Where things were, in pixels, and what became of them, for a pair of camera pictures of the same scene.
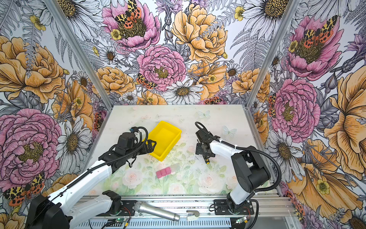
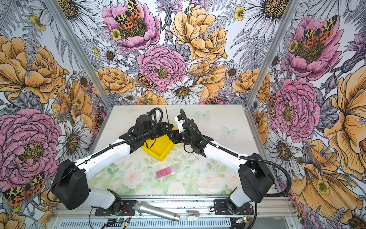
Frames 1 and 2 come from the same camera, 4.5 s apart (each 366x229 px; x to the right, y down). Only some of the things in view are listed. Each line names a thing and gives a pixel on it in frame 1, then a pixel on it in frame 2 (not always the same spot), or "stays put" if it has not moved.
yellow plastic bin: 167,136 stays put
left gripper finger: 149,147 -> 167,127
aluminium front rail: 108,206 stays put
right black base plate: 221,207 stays put
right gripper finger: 205,157 -> 174,136
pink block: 163,172 stays put
